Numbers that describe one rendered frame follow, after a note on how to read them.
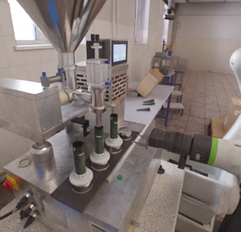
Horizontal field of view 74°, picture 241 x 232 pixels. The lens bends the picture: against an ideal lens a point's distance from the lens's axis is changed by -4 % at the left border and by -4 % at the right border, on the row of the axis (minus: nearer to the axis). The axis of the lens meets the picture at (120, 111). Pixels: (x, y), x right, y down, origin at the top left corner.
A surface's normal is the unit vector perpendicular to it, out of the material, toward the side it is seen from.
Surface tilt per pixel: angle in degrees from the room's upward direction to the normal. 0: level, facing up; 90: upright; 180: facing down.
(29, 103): 90
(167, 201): 0
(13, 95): 90
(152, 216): 0
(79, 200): 0
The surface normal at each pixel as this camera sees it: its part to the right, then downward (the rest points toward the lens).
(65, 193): 0.02, -0.92
